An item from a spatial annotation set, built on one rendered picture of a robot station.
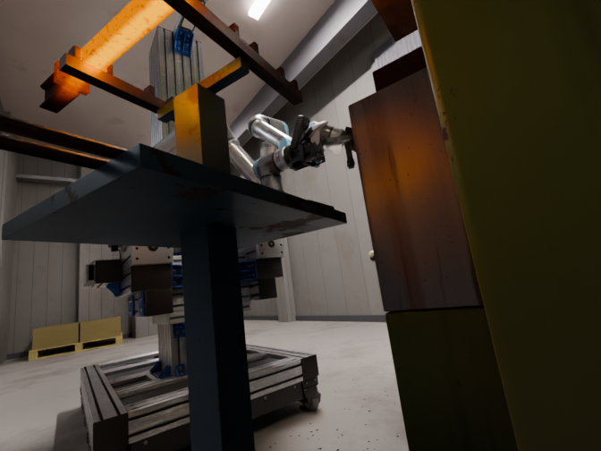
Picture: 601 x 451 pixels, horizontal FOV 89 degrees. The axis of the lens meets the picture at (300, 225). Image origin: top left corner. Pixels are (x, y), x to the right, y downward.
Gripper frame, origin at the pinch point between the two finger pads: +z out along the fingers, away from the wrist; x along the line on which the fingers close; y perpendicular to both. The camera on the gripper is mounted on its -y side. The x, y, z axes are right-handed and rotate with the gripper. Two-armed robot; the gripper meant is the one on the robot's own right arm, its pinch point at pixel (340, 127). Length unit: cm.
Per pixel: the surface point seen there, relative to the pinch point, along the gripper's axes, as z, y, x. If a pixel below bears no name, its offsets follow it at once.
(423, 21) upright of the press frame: 33, 20, 48
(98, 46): -6, 9, 64
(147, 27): 2, 9, 61
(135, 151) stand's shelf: 14, 34, 69
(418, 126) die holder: 25.8, 19.2, 22.0
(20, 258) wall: -657, -62, -64
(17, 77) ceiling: -454, -274, -9
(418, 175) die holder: 24.0, 28.6, 22.0
